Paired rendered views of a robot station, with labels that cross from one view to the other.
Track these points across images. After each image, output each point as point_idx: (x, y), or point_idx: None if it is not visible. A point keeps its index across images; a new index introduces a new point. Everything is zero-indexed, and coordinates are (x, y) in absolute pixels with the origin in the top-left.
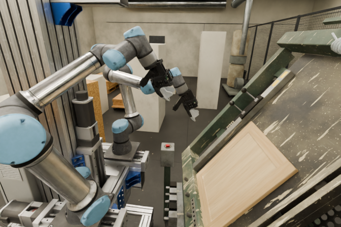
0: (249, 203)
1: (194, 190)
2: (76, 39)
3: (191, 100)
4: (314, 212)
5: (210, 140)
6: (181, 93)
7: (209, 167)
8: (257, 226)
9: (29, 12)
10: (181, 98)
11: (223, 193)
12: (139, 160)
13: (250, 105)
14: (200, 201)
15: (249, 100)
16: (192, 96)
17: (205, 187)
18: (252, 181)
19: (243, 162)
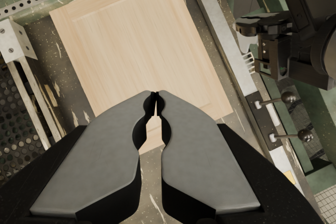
0: (87, 95)
1: None
2: None
3: (277, 67)
4: None
5: None
6: (326, 47)
7: (169, 4)
8: (44, 116)
9: None
10: (310, 27)
11: (112, 43)
12: None
13: (268, 122)
14: None
15: (306, 102)
16: (297, 73)
17: None
18: (118, 102)
19: (152, 88)
